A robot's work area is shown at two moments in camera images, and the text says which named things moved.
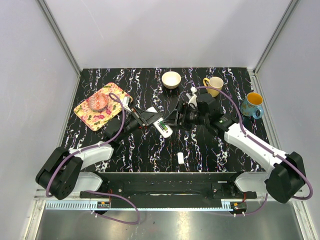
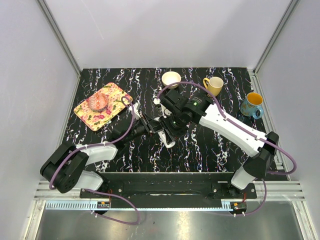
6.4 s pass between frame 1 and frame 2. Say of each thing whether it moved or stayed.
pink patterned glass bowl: stayed
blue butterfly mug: stayed
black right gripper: moved
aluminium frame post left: stayed
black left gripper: moved
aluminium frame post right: stayed
